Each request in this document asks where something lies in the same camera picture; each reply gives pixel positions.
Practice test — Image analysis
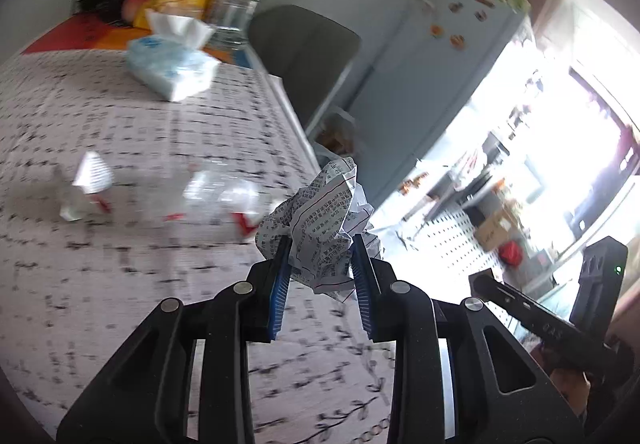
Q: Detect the cluster of fridge magnets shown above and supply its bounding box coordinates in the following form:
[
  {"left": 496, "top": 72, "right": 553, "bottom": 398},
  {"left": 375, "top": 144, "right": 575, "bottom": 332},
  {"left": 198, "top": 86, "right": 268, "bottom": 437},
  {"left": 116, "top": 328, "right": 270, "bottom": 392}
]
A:
[{"left": 429, "top": 1, "right": 489, "bottom": 48}]

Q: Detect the red orange blue table mat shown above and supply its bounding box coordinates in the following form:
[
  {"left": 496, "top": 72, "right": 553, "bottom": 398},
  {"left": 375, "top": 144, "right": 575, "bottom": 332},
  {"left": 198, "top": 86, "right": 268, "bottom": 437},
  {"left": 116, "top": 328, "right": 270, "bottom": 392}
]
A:
[{"left": 22, "top": 16, "right": 261, "bottom": 70}]

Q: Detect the brown cardboard box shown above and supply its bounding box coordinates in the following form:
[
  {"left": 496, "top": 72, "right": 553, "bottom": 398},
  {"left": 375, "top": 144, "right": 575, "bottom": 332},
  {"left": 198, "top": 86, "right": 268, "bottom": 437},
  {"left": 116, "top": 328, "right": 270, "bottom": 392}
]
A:
[{"left": 472, "top": 209, "right": 521, "bottom": 252}]

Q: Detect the orange floral fridge magnet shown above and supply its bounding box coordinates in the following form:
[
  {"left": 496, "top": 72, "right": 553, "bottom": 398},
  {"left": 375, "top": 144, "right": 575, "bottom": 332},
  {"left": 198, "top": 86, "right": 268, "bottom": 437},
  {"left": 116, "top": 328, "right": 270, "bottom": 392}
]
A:
[{"left": 399, "top": 171, "right": 429, "bottom": 193}]

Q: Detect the clear plastic water jug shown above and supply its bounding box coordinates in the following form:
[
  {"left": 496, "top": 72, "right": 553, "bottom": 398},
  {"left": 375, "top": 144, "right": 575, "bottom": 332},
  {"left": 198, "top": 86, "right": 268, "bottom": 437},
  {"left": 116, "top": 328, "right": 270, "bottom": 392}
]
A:
[{"left": 207, "top": 0, "right": 266, "bottom": 45}]

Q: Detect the red bag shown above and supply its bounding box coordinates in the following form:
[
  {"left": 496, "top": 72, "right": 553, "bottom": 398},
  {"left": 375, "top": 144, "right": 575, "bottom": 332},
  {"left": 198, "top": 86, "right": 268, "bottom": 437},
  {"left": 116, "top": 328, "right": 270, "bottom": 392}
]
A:
[{"left": 499, "top": 240, "right": 527, "bottom": 270}]

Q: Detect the printed paper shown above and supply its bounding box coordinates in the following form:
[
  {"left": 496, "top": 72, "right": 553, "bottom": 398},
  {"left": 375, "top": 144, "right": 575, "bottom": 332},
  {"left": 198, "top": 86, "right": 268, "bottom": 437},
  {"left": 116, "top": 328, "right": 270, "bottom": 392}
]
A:
[{"left": 255, "top": 156, "right": 386, "bottom": 302}]

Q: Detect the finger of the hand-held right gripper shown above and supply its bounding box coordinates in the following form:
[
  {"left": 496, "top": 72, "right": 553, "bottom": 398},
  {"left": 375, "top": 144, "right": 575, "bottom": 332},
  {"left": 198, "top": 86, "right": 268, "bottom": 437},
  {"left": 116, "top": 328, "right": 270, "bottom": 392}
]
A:
[
  {"left": 469, "top": 271, "right": 540, "bottom": 321},
  {"left": 570, "top": 236, "right": 629, "bottom": 341}
]

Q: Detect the blue white soft tissue pack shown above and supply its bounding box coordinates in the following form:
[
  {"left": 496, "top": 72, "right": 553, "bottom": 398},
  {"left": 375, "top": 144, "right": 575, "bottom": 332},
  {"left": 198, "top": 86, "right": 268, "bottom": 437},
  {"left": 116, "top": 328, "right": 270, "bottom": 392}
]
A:
[{"left": 124, "top": 9, "right": 221, "bottom": 102}]

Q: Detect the large window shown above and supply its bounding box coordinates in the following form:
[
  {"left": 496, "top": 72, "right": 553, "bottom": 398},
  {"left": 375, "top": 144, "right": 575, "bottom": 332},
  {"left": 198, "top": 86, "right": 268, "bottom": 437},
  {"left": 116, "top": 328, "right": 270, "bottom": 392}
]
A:
[{"left": 570, "top": 64, "right": 640, "bottom": 245}]

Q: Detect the clear wrapper with white paper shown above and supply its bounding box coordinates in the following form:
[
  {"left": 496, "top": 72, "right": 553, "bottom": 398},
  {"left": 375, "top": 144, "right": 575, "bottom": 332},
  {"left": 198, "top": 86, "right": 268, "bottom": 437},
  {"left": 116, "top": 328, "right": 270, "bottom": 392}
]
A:
[{"left": 59, "top": 151, "right": 115, "bottom": 223}]

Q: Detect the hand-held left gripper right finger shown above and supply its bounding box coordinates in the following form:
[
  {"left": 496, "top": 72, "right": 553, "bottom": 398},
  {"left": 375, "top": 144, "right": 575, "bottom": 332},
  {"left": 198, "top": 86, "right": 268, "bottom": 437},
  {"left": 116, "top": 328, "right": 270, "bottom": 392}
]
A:
[{"left": 350, "top": 233, "right": 586, "bottom": 444}]

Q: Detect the white refrigerator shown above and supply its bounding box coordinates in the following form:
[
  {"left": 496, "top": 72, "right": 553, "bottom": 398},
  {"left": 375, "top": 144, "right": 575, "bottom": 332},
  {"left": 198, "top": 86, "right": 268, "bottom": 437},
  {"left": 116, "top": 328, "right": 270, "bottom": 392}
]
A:
[{"left": 350, "top": 0, "right": 533, "bottom": 205}]

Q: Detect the peach-coloured round fruit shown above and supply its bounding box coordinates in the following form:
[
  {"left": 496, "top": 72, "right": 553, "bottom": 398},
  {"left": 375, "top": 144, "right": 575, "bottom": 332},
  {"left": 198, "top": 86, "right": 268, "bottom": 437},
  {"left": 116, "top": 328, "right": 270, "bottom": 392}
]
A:
[{"left": 122, "top": 0, "right": 154, "bottom": 23}]

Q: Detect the grey upholstered chair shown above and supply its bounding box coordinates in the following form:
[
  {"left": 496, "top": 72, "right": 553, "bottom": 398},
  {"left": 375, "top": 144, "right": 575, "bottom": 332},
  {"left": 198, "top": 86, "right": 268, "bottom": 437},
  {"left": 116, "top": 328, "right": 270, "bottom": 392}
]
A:
[{"left": 247, "top": 4, "right": 362, "bottom": 140}]

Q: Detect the person's right hand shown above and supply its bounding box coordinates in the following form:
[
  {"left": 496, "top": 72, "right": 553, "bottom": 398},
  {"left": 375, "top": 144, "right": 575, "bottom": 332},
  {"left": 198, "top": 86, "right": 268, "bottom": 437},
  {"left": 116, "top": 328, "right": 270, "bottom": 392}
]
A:
[{"left": 547, "top": 364, "right": 594, "bottom": 420}]

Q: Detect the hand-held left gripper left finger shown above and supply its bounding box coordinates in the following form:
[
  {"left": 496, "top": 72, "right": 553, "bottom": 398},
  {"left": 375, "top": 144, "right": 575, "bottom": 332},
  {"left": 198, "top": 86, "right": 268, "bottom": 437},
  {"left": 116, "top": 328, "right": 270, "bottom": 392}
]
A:
[{"left": 56, "top": 234, "right": 293, "bottom": 444}]

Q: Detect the clear plastic bag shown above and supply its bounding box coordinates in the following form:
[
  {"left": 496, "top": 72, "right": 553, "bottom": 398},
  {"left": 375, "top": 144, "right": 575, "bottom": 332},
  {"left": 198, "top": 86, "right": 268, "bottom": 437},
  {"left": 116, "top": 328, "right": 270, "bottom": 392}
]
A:
[{"left": 170, "top": 169, "right": 264, "bottom": 238}]

